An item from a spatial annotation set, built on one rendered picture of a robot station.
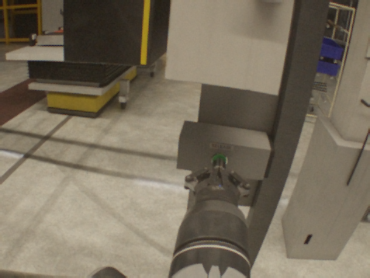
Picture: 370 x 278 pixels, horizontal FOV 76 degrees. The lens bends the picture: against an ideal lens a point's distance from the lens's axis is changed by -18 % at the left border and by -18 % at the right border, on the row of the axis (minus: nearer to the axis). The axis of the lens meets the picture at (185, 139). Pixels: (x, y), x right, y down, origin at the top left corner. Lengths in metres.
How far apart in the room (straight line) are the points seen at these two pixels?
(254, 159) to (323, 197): 1.10
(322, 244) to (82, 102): 2.95
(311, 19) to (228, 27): 0.22
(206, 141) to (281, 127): 0.17
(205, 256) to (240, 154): 0.32
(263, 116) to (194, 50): 0.29
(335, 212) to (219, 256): 1.48
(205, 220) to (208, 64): 0.23
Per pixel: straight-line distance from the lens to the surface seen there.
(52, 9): 8.38
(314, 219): 1.78
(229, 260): 0.34
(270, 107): 0.66
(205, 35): 0.44
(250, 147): 0.60
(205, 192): 0.46
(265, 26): 0.44
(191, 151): 0.61
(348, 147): 1.54
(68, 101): 3.63
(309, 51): 0.60
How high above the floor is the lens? 1.46
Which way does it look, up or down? 28 degrees down
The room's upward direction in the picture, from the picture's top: 6 degrees clockwise
